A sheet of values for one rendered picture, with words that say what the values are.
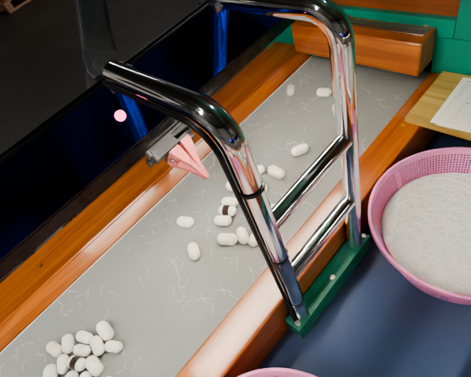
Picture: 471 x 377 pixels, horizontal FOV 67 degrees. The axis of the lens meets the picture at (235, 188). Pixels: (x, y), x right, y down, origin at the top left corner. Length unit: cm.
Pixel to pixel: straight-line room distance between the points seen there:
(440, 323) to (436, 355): 5
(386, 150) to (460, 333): 31
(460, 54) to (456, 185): 26
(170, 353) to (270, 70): 68
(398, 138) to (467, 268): 25
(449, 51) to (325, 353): 59
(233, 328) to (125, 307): 21
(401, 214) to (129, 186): 54
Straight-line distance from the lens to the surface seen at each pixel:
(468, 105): 76
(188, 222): 68
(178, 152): 60
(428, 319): 63
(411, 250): 61
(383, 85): 87
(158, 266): 68
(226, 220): 65
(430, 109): 75
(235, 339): 55
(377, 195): 64
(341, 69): 37
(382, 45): 80
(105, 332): 65
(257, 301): 55
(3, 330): 80
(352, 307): 63
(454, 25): 80
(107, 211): 79
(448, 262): 61
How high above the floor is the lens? 127
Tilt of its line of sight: 47 degrees down
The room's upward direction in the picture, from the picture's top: 25 degrees counter-clockwise
